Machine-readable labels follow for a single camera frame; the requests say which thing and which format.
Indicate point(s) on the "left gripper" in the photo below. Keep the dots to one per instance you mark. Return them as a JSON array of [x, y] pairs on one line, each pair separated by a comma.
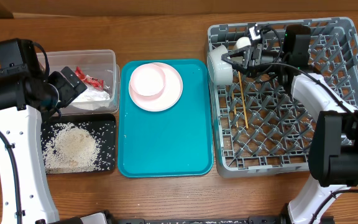
[[69, 92]]

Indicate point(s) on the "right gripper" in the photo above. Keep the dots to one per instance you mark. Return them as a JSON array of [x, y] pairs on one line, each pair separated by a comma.
[[248, 60]]

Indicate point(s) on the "white cup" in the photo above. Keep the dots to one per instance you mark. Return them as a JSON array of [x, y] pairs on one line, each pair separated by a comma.
[[241, 43]]

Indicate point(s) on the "grey bowl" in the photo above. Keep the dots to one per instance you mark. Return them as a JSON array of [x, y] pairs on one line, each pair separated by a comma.
[[219, 70]]

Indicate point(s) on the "white napkin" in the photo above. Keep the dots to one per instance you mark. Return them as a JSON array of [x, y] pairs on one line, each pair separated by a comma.
[[91, 99]]

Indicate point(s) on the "red snack wrapper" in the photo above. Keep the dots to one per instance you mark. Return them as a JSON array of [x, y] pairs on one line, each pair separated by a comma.
[[96, 83]]

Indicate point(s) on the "white rice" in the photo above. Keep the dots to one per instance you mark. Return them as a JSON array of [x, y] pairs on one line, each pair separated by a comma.
[[73, 149]]

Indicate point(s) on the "small pink plate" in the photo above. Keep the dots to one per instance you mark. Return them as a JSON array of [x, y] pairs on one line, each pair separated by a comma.
[[147, 80]]

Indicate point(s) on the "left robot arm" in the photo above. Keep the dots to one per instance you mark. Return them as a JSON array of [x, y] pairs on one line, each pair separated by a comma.
[[25, 102]]

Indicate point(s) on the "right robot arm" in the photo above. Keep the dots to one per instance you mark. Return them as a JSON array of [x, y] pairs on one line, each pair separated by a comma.
[[333, 151]]

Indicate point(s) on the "clear plastic storage bin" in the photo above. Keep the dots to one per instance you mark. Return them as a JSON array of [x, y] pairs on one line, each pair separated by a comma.
[[100, 64]]

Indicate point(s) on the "black plastic tray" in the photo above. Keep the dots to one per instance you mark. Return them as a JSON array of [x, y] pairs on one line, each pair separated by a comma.
[[110, 165]]

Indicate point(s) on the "large pink plate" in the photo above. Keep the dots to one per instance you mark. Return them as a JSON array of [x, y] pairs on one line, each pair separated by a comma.
[[165, 99]]

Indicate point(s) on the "grey plastic dish rack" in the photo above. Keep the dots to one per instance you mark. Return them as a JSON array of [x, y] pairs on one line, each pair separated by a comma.
[[280, 128]]

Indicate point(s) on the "teal plastic serving tray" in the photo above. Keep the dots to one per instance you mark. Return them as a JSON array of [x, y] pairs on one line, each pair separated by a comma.
[[170, 143]]

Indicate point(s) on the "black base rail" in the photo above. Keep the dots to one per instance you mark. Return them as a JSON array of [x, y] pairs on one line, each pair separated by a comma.
[[259, 219]]

